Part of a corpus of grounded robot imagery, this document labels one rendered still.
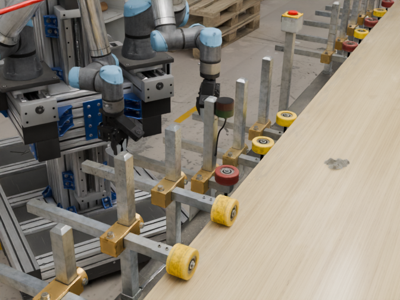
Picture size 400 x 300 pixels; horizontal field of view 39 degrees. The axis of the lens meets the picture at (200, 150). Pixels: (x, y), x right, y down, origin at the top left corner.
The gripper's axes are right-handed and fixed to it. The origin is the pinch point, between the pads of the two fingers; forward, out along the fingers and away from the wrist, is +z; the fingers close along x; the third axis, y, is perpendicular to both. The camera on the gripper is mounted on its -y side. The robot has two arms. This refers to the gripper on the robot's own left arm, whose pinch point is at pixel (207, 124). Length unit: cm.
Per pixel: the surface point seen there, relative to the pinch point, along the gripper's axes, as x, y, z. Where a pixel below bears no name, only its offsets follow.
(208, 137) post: -2.6, -23.1, -7.1
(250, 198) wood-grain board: -18.4, -42.2, 2.8
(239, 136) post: -12.1, 0.0, 3.9
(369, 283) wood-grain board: -50, -75, 3
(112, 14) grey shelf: 111, 271, 42
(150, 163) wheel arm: 17.8, -19.7, 7.0
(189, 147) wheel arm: 7.1, 3.0, 12.1
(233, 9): 16, 366, 58
